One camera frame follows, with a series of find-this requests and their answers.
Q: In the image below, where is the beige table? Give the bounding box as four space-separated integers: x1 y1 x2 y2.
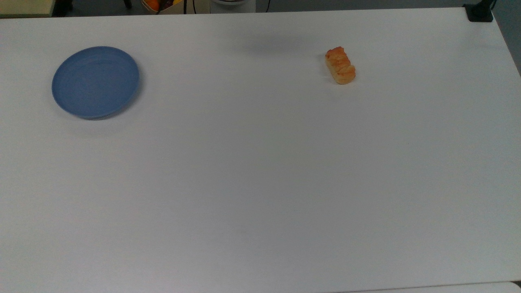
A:
0 0 56 18

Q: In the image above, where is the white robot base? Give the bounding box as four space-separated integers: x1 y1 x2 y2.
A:
209 0 257 14

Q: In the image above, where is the black corner clamp stand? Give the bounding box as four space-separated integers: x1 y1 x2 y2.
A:
464 0 498 23

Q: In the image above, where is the blue round plate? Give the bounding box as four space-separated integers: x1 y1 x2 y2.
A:
51 46 140 119

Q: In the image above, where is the orange braided bread loaf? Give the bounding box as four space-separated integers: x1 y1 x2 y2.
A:
325 46 356 85

